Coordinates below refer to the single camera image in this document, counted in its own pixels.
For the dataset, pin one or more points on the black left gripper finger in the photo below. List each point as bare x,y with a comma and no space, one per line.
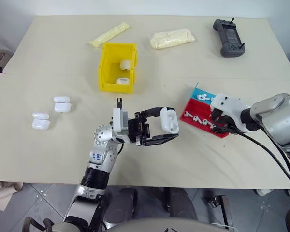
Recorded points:
162,139
152,111

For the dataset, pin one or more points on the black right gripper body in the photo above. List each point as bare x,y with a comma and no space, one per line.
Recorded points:
226,120

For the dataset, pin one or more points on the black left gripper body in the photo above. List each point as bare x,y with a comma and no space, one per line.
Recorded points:
137,129

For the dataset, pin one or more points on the white earbud case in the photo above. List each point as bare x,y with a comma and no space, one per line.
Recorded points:
62,104
122,81
169,120
40,120
125,64

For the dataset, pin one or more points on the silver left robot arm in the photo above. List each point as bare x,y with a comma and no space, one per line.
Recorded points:
100,154

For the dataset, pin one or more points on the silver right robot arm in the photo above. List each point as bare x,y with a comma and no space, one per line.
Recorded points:
275,116

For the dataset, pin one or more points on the closed white earbud case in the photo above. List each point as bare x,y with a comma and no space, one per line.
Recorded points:
125,64
122,81

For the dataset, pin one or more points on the yellow plastic bin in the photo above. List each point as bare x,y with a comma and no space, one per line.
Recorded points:
106,72

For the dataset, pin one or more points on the white earbud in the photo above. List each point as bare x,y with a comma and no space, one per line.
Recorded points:
206,98
186,114
205,121
200,96
196,118
212,126

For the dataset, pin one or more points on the red and blue earbud tray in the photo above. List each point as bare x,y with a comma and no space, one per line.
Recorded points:
194,106

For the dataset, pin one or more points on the pale yellow plastic pouch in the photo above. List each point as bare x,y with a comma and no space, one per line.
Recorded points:
171,38

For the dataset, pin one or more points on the grey handheld controller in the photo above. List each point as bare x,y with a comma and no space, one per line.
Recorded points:
229,37

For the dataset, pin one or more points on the long pale yellow packet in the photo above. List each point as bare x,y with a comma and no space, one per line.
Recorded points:
108,35

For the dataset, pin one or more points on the grey robot torso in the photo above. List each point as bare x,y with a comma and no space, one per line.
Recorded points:
140,227

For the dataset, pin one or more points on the beige cloth bag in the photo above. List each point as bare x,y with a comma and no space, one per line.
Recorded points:
2,193

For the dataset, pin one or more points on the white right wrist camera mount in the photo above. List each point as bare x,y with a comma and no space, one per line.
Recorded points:
228,104

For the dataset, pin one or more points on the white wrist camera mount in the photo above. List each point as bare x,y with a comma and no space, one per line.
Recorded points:
117,120
228,104

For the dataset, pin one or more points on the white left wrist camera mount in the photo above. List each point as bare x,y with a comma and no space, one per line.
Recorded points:
117,120

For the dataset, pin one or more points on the metal table leg frame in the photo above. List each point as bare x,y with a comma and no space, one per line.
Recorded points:
220,205

